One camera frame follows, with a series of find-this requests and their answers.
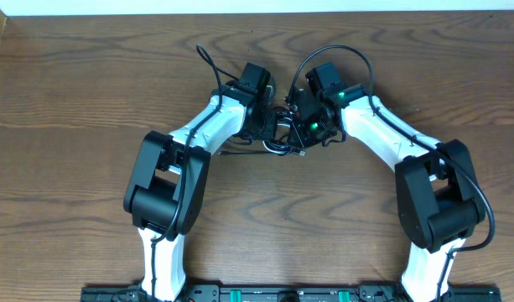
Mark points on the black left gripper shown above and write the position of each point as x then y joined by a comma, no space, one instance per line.
271,132

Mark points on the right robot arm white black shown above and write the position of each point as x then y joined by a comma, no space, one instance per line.
439,201

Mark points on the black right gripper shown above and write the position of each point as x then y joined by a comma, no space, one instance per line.
300,138

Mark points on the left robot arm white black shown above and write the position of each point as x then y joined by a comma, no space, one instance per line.
167,185

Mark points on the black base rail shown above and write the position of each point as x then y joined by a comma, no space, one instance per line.
215,293

